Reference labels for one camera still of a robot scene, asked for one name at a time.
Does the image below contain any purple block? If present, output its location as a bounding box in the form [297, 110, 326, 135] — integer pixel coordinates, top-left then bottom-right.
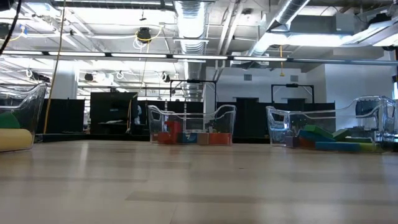
[285, 136, 300, 148]

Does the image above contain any blue plank block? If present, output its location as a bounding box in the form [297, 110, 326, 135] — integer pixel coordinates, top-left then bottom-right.
[298, 129, 336, 143]

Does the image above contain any blue cylinder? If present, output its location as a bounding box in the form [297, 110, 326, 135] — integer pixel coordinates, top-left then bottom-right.
[314, 141, 361, 152]

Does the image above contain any lime green plank block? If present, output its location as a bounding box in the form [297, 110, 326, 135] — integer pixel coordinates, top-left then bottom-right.
[359, 142, 377, 153]

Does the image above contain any yellow cylinder block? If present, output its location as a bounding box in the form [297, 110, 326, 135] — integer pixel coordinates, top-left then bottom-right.
[0, 128, 34, 152]

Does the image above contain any clear plastic bin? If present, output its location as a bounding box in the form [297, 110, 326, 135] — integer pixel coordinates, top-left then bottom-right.
[0, 82, 48, 153]
[266, 95, 398, 153]
[147, 105, 237, 146]

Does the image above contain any long ceiling light bar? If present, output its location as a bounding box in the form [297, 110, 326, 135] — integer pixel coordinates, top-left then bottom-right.
[0, 49, 398, 67]

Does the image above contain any black partition wall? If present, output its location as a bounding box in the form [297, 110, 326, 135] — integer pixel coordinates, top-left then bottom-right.
[37, 98, 336, 139]

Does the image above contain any silver ceiling duct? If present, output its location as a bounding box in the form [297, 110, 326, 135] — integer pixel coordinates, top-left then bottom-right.
[248, 0, 312, 58]
[172, 0, 210, 80]

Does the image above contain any yellow hanging cord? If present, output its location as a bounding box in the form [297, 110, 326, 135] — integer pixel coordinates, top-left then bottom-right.
[279, 45, 285, 78]

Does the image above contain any black ceiling cable reel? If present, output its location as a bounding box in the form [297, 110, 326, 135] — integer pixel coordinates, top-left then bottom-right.
[136, 27, 152, 44]

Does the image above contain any black gantry frame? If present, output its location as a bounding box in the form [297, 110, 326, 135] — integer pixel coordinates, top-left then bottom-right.
[271, 83, 315, 105]

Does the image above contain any yellow hanging rope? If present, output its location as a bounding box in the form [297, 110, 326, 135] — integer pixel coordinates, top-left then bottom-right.
[42, 0, 68, 134]

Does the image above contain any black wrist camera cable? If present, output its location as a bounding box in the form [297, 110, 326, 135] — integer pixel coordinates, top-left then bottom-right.
[0, 0, 22, 55]

